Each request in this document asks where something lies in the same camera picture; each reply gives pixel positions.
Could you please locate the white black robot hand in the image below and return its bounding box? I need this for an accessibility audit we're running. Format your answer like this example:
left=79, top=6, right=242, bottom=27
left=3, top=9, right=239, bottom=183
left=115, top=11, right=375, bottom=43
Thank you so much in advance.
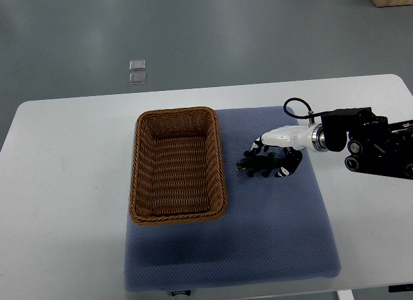
left=250, top=124, right=324, bottom=177

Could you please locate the dark toy crocodile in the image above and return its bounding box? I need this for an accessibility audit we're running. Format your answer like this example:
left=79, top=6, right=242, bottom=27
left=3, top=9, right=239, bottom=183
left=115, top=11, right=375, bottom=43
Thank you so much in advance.
left=236, top=151, right=285, bottom=177

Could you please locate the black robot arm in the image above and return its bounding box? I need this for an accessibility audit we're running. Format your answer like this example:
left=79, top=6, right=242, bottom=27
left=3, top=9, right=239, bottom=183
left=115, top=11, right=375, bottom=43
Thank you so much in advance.
left=318, top=107, right=412, bottom=179

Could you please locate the brown wicker basket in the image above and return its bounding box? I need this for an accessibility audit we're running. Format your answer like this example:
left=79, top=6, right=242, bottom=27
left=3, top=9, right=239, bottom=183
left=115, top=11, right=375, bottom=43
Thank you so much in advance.
left=128, top=106, right=227, bottom=226

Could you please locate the blue-grey foam cushion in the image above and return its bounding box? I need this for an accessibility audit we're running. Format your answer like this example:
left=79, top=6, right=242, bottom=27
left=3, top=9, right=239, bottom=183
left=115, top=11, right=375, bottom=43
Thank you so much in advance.
left=124, top=106, right=341, bottom=292

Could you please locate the upper metal floor plate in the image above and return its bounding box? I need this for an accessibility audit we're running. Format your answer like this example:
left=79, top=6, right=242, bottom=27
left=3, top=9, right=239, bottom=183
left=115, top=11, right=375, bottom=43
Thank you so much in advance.
left=129, top=59, right=146, bottom=71

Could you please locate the black table control panel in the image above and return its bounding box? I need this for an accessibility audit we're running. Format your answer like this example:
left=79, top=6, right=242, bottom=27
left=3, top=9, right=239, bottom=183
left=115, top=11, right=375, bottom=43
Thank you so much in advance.
left=388, top=283, right=413, bottom=293

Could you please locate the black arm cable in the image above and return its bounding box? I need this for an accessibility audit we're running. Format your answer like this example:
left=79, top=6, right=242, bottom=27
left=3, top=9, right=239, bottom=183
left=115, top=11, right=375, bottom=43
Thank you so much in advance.
left=283, top=97, right=316, bottom=125

